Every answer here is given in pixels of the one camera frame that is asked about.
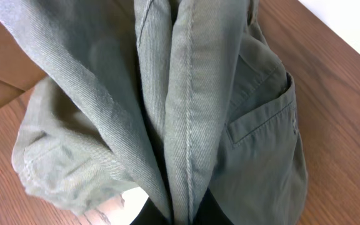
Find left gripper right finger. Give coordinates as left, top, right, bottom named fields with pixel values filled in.
left=193, top=189, right=233, bottom=225

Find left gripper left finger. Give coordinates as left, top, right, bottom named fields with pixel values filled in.
left=130, top=198, right=169, bottom=225

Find grey-green shorts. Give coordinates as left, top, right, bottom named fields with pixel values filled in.
left=0, top=0, right=308, bottom=224

